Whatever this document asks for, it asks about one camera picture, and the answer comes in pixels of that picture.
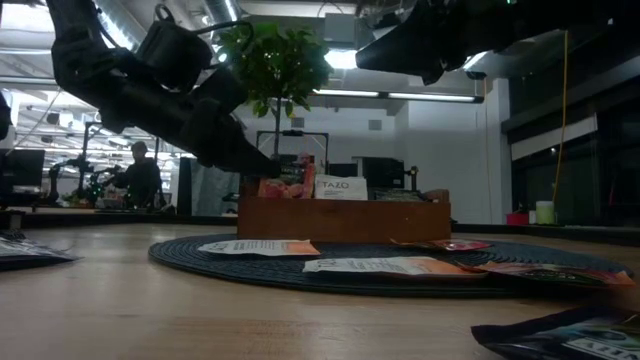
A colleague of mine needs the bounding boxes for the dark round woven placemat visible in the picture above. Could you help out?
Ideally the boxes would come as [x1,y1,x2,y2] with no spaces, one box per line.
[148,233,635,300]

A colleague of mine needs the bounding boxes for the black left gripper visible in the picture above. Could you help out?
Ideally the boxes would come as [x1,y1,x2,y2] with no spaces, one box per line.
[177,67,281,178]

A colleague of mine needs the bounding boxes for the wooden three-compartment tray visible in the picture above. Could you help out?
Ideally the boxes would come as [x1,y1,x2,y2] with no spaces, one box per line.
[237,182,452,245]

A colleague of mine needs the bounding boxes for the grey cloth partition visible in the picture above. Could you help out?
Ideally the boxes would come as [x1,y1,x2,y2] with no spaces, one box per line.
[189,159,242,217]

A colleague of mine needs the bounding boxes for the black robot station frame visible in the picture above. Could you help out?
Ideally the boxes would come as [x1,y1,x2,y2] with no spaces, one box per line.
[77,121,162,201]
[255,129,330,174]

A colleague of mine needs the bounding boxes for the yellow hanging cable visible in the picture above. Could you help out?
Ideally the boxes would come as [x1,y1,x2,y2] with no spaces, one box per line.
[549,29,571,204]

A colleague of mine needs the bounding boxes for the white Tazo tea bag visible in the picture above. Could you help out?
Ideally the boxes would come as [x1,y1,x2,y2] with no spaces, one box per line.
[302,255,487,279]
[197,238,322,258]
[313,173,369,201]

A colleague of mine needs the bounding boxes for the black computer monitor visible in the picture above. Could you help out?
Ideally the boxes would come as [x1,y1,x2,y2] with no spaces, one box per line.
[357,155,406,190]
[0,148,46,194]

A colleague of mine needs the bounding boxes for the pale green cylinder container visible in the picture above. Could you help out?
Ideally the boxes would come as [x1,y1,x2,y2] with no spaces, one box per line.
[534,199,556,225]

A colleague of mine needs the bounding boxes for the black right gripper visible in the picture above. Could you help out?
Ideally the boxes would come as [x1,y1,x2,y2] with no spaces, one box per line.
[355,0,506,86]

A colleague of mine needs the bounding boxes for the grey ceiling air unit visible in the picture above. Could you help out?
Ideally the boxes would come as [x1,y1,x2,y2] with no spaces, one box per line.
[323,12,359,44]

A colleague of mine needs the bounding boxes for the green potted plant black pot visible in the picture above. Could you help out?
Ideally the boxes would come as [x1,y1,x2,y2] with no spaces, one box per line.
[219,22,334,161]

